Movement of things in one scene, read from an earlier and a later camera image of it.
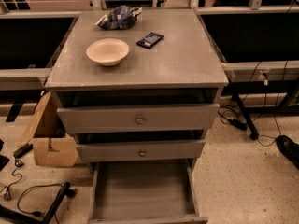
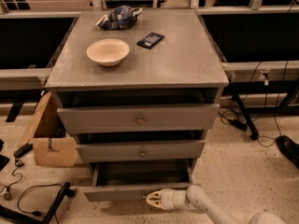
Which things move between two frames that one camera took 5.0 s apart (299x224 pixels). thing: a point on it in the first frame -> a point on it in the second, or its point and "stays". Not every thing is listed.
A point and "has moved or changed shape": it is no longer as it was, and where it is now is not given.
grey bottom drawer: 145,192 has moved or changed shape
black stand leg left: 64,191 stays
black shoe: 289,147 stays
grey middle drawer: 139,150 stays
